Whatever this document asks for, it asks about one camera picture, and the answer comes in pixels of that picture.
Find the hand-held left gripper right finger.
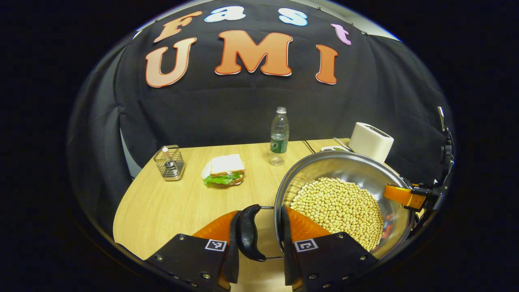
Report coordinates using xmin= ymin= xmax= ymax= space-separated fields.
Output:
xmin=281 ymin=206 xmax=380 ymax=292

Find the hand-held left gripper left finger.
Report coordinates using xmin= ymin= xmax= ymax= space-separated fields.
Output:
xmin=144 ymin=209 xmax=242 ymax=290

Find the pile of yellow soybeans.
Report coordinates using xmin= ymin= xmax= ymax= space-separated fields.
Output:
xmin=290 ymin=177 xmax=385 ymax=251

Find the stainless steel pot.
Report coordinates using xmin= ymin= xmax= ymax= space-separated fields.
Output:
xmin=236 ymin=151 xmax=418 ymax=262

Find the white toaster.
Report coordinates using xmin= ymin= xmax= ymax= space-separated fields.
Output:
xmin=348 ymin=122 xmax=395 ymax=163

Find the sandwich on white plate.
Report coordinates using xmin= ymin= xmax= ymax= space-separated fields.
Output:
xmin=202 ymin=154 xmax=246 ymax=187

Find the clear plastic water bottle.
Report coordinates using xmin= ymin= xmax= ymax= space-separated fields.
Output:
xmin=269 ymin=107 xmax=290 ymax=166

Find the black backdrop cloth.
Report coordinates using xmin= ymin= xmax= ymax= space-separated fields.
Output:
xmin=67 ymin=0 xmax=453 ymax=236

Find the row of cloth clips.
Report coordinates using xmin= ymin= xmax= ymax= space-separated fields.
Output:
xmin=316 ymin=6 xmax=369 ymax=37

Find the wire mesh utensil holder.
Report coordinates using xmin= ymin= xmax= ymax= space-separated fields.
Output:
xmin=153 ymin=145 xmax=186 ymax=181

